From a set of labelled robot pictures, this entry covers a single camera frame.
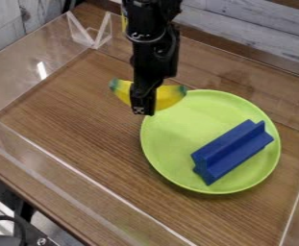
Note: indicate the blue T-shaped block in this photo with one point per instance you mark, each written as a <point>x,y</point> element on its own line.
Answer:
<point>226,152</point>

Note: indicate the green round plate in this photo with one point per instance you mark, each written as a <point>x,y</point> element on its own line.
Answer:
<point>179,130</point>

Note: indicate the clear acrylic tray wall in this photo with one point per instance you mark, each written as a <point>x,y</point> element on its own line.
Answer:
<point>91,211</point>

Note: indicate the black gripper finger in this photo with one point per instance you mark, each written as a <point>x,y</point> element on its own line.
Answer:
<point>141,103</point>

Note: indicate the clear acrylic corner bracket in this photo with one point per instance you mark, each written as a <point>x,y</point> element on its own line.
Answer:
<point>91,37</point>

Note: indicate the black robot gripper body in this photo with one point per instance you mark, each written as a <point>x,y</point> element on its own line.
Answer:
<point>155,56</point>

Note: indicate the yellow toy banana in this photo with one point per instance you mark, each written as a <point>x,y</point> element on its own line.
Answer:
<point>167,95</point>

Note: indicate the black metal table leg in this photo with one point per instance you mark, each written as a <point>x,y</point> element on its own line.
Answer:
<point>35,237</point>

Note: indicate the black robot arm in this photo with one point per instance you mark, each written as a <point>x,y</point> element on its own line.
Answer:
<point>151,15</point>

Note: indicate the yellow labelled tin can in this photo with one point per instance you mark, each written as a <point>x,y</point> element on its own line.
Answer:
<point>123,19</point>

